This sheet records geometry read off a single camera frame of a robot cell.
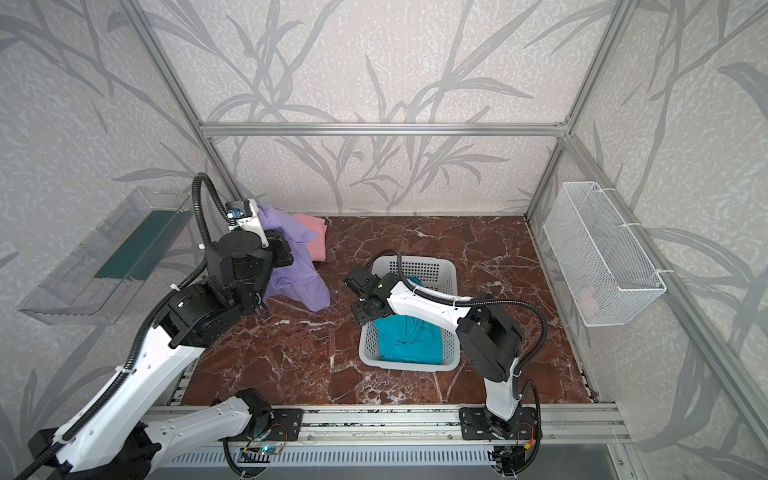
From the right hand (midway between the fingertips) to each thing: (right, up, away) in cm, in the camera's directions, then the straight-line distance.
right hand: (366, 300), depth 87 cm
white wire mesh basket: (+53, +10, -27) cm, 61 cm away
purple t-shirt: (-14, +8, -15) cm, 22 cm away
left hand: (-15, +22, -25) cm, 37 cm away
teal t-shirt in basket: (+13, -10, -3) cm, 17 cm away
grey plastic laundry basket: (+22, +6, +10) cm, 25 cm away
